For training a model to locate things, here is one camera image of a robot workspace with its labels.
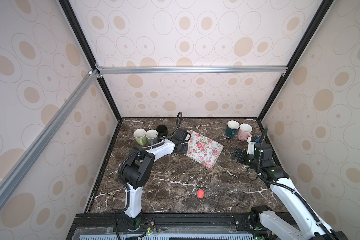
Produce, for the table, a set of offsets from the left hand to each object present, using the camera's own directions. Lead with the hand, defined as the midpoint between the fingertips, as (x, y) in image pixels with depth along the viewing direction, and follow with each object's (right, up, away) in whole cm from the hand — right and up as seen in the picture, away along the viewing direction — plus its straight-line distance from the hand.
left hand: (188, 146), depth 96 cm
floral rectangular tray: (+10, -3, +4) cm, 11 cm away
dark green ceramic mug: (+31, +13, +7) cm, 34 cm away
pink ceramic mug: (+38, +9, +4) cm, 40 cm away
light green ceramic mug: (-32, +7, +3) cm, 33 cm away
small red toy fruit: (+6, -24, -16) cm, 29 cm away
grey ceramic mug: (-24, +6, +4) cm, 25 cm away
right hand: (+27, -1, -15) cm, 31 cm away
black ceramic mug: (-17, +10, +4) cm, 21 cm away
